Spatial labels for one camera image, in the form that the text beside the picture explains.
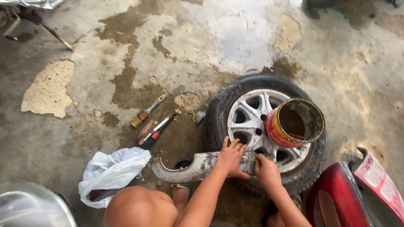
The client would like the curved grey plastic trim panel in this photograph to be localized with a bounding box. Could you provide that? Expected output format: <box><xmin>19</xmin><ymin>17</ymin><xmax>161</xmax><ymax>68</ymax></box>
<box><xmin>148</xmin><ymin>151</ymin><xmax>276</xmax><ymax>184</ymax></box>

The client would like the grey handled paintbrush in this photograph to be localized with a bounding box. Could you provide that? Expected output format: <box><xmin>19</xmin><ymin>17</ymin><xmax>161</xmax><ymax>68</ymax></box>
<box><xmin>131</xmin><ymin>94</ymin><xmax>166</xmax><ymax>128</ymax></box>

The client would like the shiny metal basin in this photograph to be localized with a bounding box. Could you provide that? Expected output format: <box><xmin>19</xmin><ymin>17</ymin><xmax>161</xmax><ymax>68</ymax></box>
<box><xmin>0</xmin><ymin>180</ymin><xmax>79</xmax><ymax>227</ymax></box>

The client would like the person's left leg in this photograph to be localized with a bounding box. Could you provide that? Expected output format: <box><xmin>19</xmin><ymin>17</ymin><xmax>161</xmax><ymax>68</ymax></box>
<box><xmin>104</xmin><ymin>166</ymin><xmax>194</xmax><ymax>227</ymax></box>

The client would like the person's left hand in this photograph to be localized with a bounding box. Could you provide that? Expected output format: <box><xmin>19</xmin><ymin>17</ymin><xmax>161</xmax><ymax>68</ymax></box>
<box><xmin>216</xmin><ymin>136</ymin><xmax>252</xmax><ymax>180</ymax></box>

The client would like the red and yellow tin can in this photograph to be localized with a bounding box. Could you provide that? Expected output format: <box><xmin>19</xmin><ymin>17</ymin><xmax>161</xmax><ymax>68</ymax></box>
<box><xmin>265</xmin><ymin>97</ymin><xmax>326</xmax><ymax>149</ymax></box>

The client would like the dark red car tail lamp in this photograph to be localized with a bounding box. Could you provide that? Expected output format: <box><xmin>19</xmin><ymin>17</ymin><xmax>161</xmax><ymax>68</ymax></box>
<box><xmin>306</xmin><ymin>161</ymin><xmax>374</xmax><ymax>227</ymax></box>

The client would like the person's right hand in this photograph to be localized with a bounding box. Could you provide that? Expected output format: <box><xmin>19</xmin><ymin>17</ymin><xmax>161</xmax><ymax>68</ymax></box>
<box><xmin>254</xmin><ymin>153</ymin><xmax>283</xmax><ymax>190</ymax></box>

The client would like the wooden wire brush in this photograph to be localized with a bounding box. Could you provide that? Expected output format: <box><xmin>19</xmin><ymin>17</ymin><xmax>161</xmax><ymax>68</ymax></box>
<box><xmin>137</xmin><ymin>119</ymin><xmax>158</xmax><ymax>141</ymax></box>

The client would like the pink red car lamp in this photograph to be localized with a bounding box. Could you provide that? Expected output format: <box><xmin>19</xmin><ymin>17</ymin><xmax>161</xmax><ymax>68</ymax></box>
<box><xmin>348</xmin><ymin>147</ymin><xmax>404</xmax><ymax>225</ymax></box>

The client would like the wooden stick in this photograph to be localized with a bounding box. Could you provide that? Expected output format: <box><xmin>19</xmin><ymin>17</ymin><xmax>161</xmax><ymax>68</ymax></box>
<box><xmin>24</xmin><ymin>13</ymin><xmax>75</xmax><ymax>52</ymax></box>

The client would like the black sandal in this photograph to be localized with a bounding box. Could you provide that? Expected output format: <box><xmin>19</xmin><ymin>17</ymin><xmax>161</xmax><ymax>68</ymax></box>
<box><xmin>171</xmin><ymin>157</ymin><xmax>194</xmax><ymax>190</ymax></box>

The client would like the white handled tool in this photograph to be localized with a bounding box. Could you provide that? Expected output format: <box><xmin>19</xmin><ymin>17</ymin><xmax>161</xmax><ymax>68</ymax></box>
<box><xmin>139</xmin><ymin>117</ymin><xmax>171</xmax><ymax>145</ymax></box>

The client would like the motorcycle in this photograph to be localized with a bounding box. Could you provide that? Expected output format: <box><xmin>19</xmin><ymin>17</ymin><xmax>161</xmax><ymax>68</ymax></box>
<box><xmin>0</xmin><ymin>0</ymin><xmax>66</xmax><ymax>41</ymax></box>

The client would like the person's right foot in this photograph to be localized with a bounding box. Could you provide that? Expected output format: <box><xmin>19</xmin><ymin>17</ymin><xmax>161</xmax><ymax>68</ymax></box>
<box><xmin>261</xmin><ymin>193</ymin><xmax>304</xmax><ymax>227</ymax></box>

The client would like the small metal scraper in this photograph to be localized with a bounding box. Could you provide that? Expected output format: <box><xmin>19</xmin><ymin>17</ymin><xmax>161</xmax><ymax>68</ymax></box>
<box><xmin>192</xmin><ymin>110</ymin><xmax>206</xmax><ymax>125</ymax></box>

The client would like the white plastic bag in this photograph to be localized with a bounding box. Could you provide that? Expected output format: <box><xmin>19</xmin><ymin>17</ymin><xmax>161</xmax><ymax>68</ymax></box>
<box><xmin>78</xmin><ymin>147</ymin><xmax>152</xmax><ymax>209</ymax></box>

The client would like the car tyre with alloy wheel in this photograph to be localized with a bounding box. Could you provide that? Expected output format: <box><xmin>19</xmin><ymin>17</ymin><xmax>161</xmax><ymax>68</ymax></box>
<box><xmin>205</xmin><ymin>74</ymin><xmax>329</xmax><ymax>197</ymax></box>

